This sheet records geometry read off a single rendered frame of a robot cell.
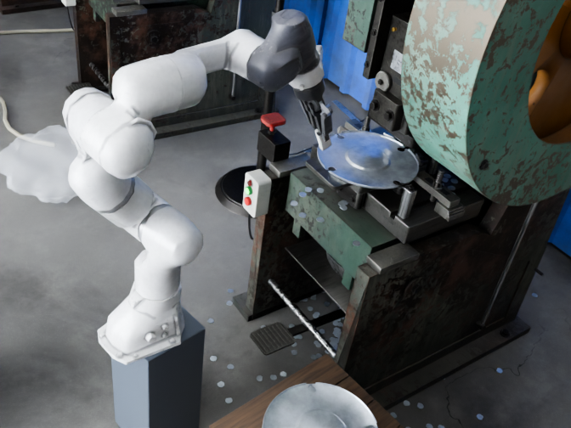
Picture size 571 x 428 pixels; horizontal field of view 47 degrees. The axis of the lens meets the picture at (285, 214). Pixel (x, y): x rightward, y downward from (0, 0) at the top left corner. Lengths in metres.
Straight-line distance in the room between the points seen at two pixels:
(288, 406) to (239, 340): 0.67
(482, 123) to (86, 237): 1.85
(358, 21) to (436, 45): 0.61
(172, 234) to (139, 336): 0.33
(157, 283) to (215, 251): 1.09
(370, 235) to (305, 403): 0.48
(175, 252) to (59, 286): 1.14
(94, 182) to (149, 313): 0.46
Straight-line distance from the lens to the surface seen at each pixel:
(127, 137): 1.23
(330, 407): 1.75
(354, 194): 1.89
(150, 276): 1.59
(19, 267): 2.66
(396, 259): 1.78
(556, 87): 1.58
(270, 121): 2.03
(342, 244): 1.90
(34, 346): 2.37
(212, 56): 1.47
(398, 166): 1.89
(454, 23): 1.21
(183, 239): 1.46
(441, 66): 1.24
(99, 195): 1.34
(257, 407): 1.75
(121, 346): 1.70
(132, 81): 1.25
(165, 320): 1.68
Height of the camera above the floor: 1.77
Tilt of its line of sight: 37 degrees down
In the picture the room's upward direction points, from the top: 9 degrees clockwise
